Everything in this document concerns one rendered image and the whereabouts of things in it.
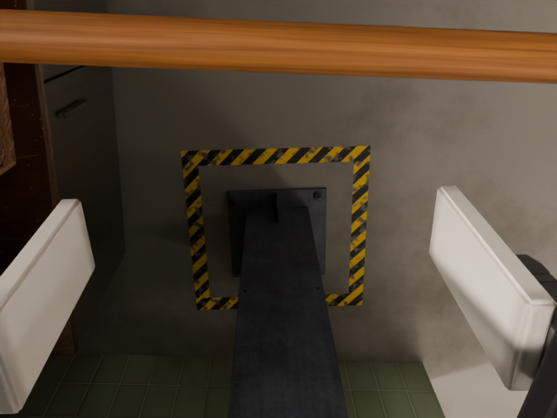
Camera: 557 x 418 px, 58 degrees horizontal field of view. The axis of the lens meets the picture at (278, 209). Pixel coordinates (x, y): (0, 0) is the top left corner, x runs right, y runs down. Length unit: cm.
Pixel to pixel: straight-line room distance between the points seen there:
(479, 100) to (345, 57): 137
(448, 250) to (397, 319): 174
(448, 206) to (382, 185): 147
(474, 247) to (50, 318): 13
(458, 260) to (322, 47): 17
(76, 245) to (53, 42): 16
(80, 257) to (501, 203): 168
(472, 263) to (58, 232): 13
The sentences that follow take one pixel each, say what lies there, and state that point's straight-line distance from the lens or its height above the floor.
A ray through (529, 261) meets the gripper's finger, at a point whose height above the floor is 138.
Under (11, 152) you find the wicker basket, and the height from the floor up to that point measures 59.
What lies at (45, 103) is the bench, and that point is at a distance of 105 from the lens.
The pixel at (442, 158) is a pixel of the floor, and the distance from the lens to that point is 168.
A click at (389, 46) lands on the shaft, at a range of 31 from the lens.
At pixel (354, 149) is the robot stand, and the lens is 160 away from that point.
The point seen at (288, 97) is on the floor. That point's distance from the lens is 154.
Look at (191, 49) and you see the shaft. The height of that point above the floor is 120.
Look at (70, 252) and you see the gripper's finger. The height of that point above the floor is 136.
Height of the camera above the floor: 151
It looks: 66 degrees down
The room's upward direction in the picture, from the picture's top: 177 degrees clockwise
